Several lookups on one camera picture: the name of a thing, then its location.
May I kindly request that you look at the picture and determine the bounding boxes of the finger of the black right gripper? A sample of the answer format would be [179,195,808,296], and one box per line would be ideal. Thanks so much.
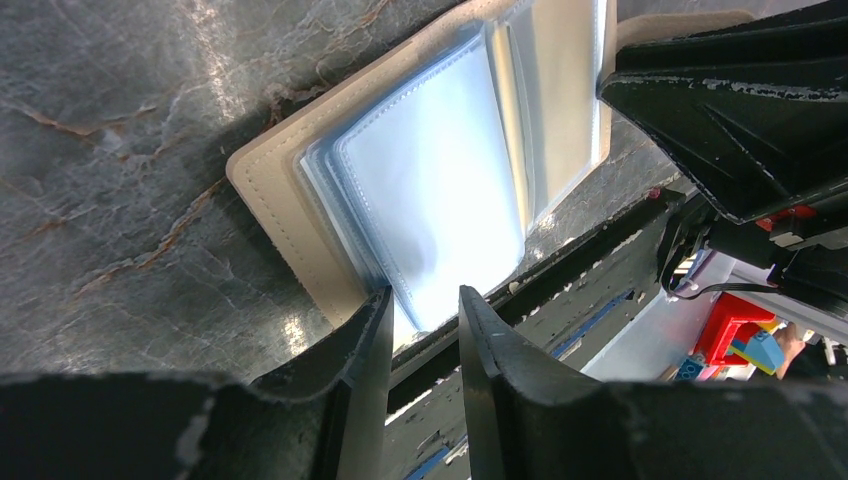
[615,1,847,77]
[600,74,847,223]

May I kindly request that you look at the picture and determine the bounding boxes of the beige leather card holder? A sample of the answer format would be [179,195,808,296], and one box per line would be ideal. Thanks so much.
[226,1,751,337]

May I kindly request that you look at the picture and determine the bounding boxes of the colourful toy bricks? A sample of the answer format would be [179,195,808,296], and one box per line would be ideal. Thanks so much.
[675,293,786,381]

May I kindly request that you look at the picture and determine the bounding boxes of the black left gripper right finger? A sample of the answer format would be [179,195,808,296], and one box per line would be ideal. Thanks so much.
[459,286,847,479]

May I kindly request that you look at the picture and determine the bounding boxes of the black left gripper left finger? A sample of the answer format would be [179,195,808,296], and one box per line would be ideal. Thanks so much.
[1,288,394,479]

